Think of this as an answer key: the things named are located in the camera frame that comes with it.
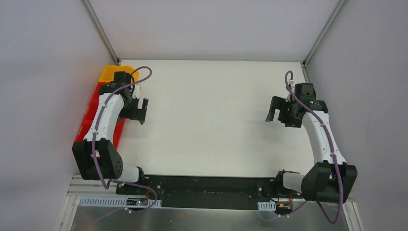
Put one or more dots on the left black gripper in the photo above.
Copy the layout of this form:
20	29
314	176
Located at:
136	110

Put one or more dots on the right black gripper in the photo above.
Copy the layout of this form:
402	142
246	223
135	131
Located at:
283	112

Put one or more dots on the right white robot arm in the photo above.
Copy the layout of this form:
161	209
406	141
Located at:
331	178

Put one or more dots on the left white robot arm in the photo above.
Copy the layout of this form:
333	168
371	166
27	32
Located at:
95	155

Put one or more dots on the yellow plastic bin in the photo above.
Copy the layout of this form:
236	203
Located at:
109	71

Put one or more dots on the red plastic bin far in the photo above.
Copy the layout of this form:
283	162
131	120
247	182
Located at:
95	95

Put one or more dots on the red plastic bin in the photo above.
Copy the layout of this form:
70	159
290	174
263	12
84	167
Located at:
85	126
95	95
90	111

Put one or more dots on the red plastic bin middle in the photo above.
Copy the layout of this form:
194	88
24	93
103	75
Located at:
90	111

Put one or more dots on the red plastic bin near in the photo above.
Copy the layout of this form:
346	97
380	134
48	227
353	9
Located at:
85	126

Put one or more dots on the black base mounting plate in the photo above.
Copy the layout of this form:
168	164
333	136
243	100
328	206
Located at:
207	191

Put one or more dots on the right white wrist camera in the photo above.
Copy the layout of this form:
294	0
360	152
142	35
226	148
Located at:
290	84

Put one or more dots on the right slotted cable duct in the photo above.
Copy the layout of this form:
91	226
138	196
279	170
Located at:
266	206

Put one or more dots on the slotted cable duct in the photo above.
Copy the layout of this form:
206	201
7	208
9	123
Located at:
266	206
130	202

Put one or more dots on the aluminium frame rail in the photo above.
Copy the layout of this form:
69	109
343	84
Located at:
92	188

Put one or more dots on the left slotted cable duct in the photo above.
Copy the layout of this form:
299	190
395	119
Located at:
130	202

